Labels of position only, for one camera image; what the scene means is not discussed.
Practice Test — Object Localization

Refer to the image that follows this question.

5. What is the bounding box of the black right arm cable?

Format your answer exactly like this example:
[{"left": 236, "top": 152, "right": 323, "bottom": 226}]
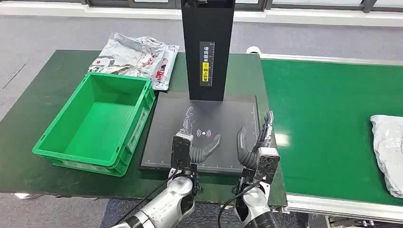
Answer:
[{"left": 218, "top": 180, "right": 262, "bottom": 228}]

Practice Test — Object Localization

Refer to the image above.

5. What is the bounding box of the white table foot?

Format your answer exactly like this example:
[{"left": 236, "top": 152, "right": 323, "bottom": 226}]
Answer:
[{"left": 14, "top": 192, "right": 43, "bottom": 200}]

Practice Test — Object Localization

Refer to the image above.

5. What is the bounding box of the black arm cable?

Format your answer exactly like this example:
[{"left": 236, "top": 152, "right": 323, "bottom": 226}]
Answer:
[
  {"left": 218, "top": 180, "right": 262, "bottom": 228},
  {"left": 121, "top": 162, "right": 182, "bottom": 226}
]

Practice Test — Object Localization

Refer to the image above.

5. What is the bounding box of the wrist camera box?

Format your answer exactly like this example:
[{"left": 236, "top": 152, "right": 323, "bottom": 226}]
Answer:
[
  {"left": 170, "top": 131, "right": 193, "bottom": 171},
  {"left": 256, "top": 146, "right": 281, "bottom": 185}
]

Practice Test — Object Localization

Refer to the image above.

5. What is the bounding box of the green conveyor belt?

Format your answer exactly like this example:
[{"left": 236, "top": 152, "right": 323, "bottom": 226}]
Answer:
[{"left": 260, "top": 59, "right": 403, "bottom": 207}]

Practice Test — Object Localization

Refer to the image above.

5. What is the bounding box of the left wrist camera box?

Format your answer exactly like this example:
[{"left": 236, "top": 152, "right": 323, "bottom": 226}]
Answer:
[{"left": 170, "top": 131, "right": 193, "bottom": 171}]

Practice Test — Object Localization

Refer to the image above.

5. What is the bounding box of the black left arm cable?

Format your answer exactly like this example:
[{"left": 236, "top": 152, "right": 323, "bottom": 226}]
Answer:
[{"left": 121, "top": 162, "right": 182, "bottom": 226}]

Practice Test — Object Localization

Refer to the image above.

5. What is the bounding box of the dark window frame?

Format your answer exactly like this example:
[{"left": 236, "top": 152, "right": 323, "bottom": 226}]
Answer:
[{"left": 0, "top": 0, "right": 403, "bottom": 14}]

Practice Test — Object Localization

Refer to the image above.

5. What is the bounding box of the crumpled printed grey parcel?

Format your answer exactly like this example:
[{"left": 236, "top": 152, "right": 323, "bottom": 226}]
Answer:
[{"left": 89, "top": 32, "right": 167, "bottom": 79}]

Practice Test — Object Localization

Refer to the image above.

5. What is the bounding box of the flat red printed parcel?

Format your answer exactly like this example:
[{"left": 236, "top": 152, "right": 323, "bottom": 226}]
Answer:
[{"left": 151, "top": 45, "right": 181, "bottom": 92}]

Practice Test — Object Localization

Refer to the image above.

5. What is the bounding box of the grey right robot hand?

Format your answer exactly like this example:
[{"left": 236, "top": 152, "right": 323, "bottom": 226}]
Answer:
[{"left": 237, "top": 110, "right": 275, "bottom": 171}]

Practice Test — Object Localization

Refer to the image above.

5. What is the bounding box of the green plastic crate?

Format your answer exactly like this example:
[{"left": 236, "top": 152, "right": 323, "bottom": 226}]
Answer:
[{"left": 32, "top": 72, "right": 156, "bottom": 178}]

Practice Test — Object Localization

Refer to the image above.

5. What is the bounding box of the black inbound scanner machine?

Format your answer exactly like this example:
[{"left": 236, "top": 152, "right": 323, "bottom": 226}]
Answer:
[{"left": 139, "top": 0, "right": 262, "bottom": 175}]

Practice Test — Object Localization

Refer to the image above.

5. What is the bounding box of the aluminium conveyor frame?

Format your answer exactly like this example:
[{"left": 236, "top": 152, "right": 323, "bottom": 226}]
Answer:
[{"left": 245, "top": 46, "right": 403, "bottom": 225}]

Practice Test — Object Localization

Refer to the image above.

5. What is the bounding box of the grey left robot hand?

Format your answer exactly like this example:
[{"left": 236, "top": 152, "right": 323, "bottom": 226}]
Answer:
[{"left": 179, "top": 106, "right": 222, "bottom": 164}]

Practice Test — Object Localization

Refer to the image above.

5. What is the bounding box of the grey parcel dark red print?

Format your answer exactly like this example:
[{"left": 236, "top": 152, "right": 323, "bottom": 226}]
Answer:
[{"left": 370, "top": 114, "right": 403, "bottom": 199}]

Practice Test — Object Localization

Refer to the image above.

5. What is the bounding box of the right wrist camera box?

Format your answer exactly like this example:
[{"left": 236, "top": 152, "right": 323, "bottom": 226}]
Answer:
[{"left": 256, "top": 146, "right": 281, "bottom": 185}]

